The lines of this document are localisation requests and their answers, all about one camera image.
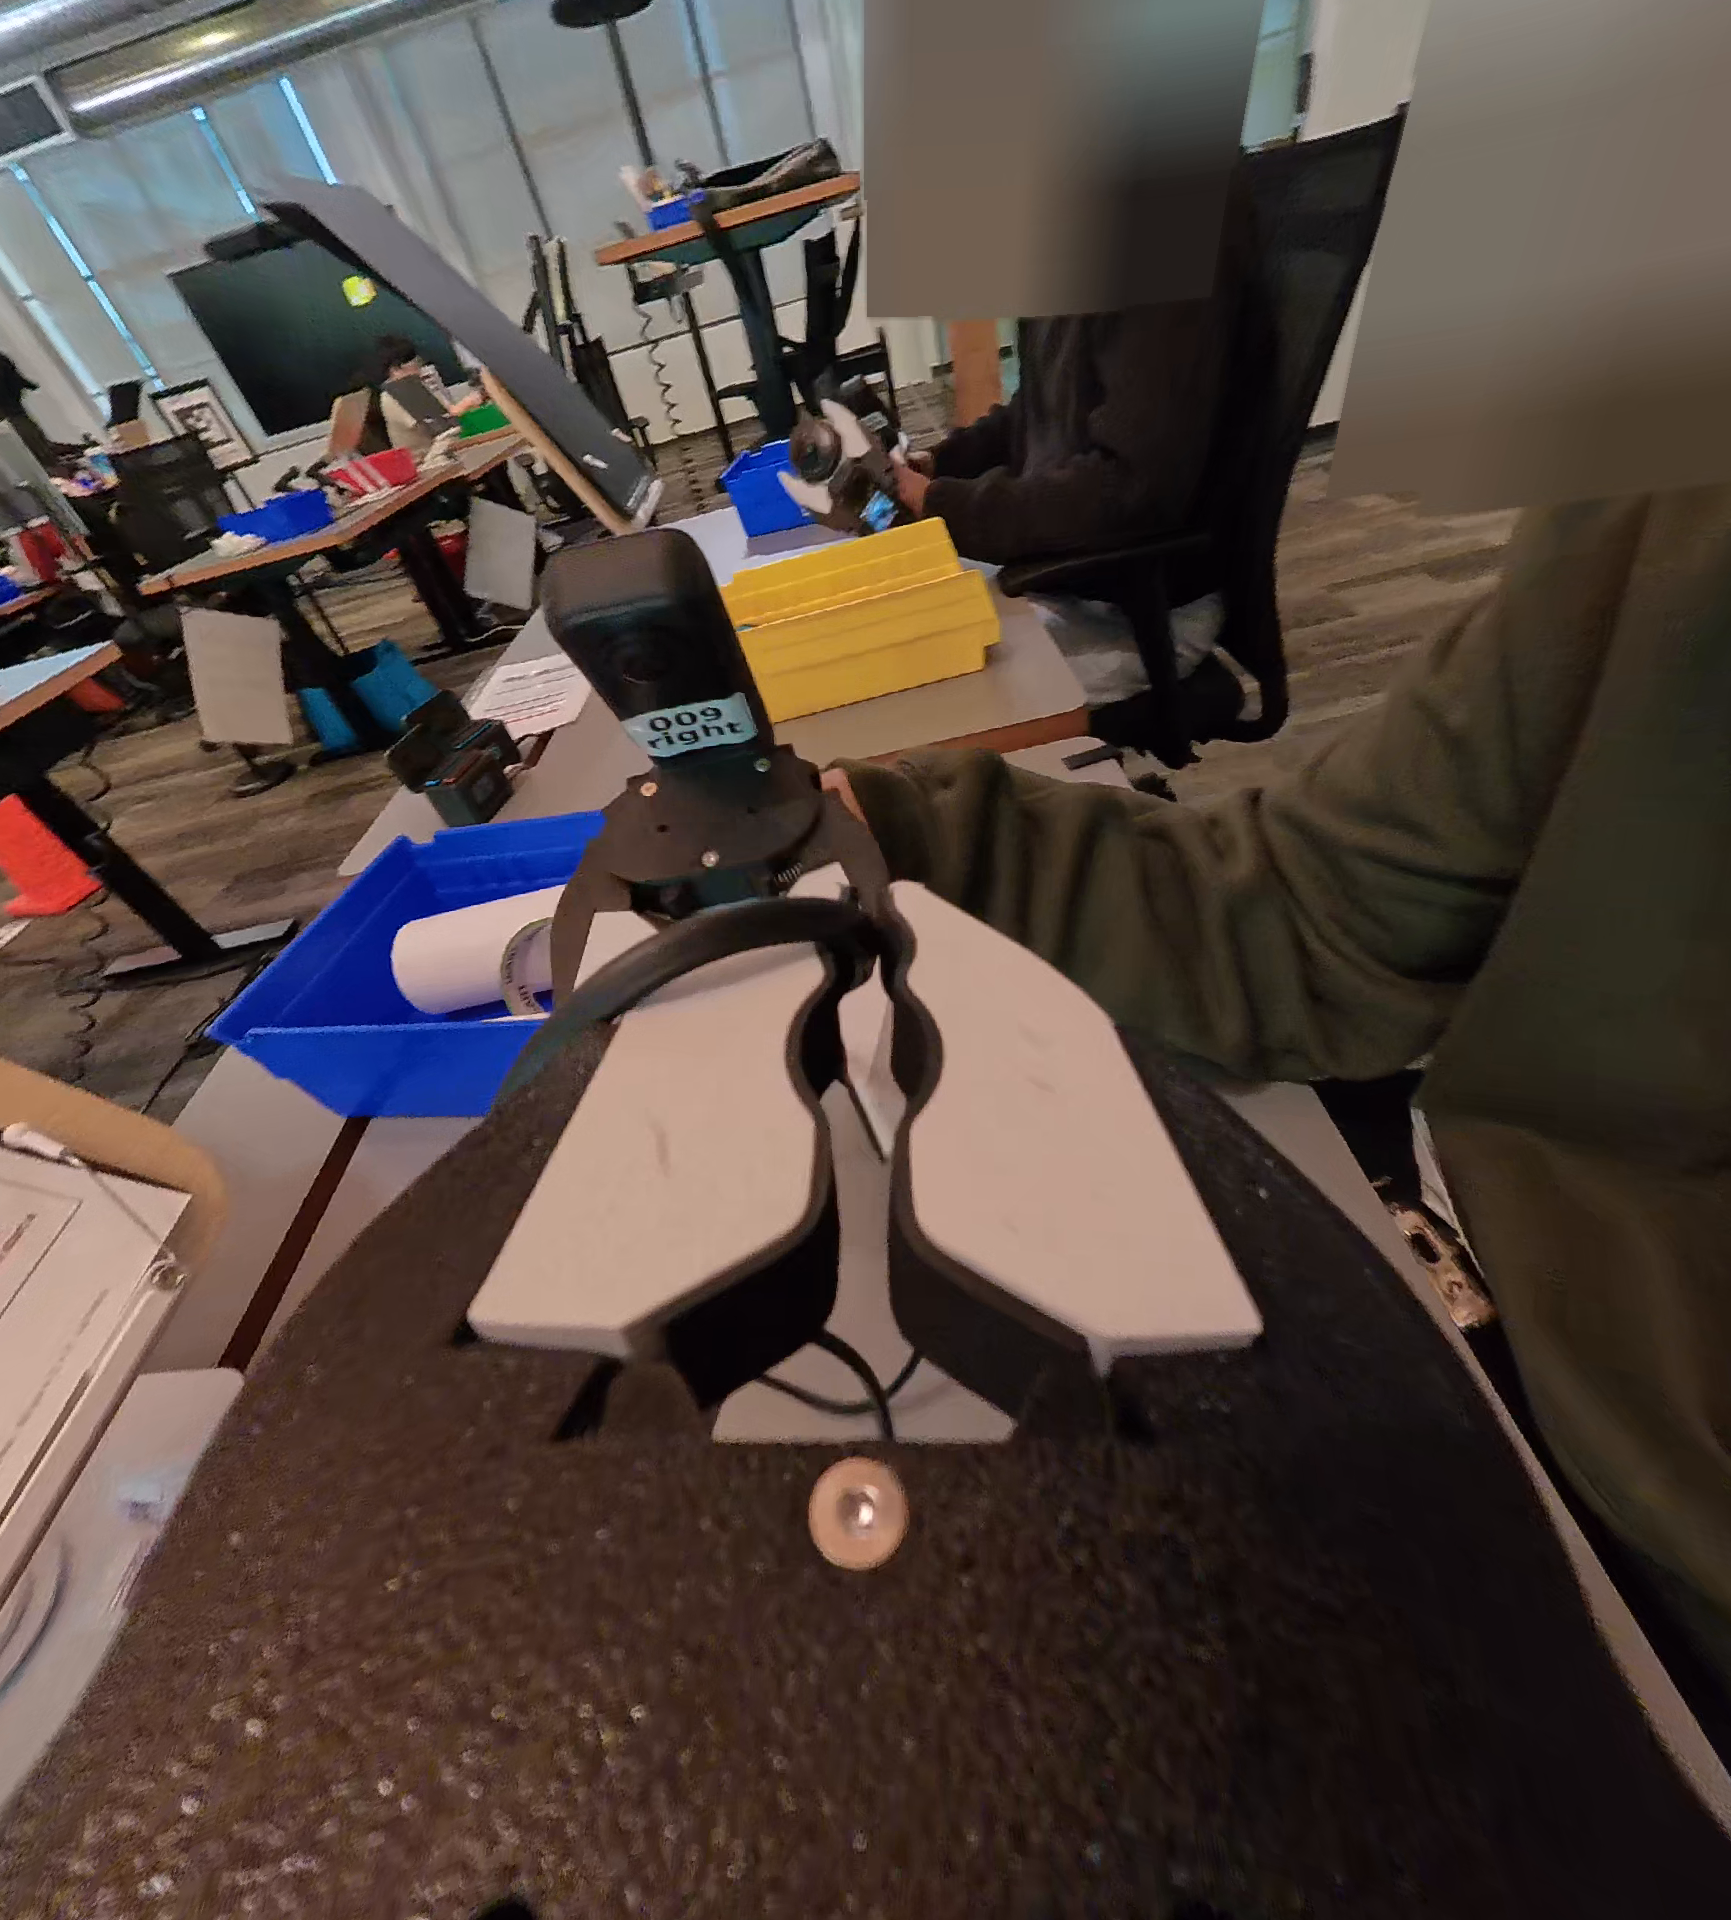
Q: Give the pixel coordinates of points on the grey hanging panel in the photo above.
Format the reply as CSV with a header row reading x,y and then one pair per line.
x,y
500,555
234,674

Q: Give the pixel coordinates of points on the white paper roll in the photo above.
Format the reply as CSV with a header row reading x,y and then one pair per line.
x,y
452,953

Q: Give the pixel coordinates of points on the blue plastic bin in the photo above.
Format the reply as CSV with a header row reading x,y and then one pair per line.
x,y
340,1050

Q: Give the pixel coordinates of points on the wooden standing desk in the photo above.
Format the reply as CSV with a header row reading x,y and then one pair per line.
x,y
746,210

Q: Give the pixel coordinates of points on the black battery charger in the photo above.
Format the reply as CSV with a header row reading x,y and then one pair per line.
x,y
452,765

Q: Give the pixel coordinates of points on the orange traffic cone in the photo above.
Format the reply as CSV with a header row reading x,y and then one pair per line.
x,y
32,855

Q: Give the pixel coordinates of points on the black floor lamp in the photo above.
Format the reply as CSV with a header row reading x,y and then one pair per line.
x,y
602,9

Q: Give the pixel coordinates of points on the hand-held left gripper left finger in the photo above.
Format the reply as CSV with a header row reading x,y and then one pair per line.
x,y
656,1185

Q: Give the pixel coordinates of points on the yellow plastic bin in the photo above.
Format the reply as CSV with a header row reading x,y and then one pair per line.
x,y
835,555
865,668

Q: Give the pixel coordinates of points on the printed paper sheet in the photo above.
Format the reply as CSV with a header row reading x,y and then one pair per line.
x,y
528,699

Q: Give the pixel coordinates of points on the black office chair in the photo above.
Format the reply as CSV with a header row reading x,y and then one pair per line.
x,y
1299,374

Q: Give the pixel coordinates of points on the blue bag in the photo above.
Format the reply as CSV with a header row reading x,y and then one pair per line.
x,y
370,699

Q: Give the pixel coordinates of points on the instruction sheet board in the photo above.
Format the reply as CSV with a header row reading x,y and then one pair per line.
x,y
10,1321

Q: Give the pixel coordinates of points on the green tape roll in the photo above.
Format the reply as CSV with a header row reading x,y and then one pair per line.
x,y
510,974

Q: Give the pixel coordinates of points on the person's green clothing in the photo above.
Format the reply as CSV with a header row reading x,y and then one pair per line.
x,y
1645,974

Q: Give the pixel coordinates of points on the wall television screen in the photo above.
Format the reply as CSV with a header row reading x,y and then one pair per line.
x,y
280,331

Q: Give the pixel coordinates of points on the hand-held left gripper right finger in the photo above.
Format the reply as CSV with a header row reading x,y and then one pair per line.
x,y
1059,1185

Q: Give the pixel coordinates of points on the small blue bin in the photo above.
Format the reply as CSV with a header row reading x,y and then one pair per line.
x,y
760,494

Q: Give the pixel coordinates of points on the black tilted board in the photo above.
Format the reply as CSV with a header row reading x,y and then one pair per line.
x,y
504,361

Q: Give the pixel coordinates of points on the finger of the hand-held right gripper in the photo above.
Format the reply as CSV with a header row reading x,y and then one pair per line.
x,y
865,1102

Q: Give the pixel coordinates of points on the person's right forearm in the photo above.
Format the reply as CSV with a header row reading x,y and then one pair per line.
x,y
1179,915

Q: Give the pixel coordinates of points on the silver air duct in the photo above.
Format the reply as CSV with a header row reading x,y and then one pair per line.
x,y
204,83

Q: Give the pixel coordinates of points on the white stand base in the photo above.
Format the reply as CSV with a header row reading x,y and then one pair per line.
x,y
130,1500

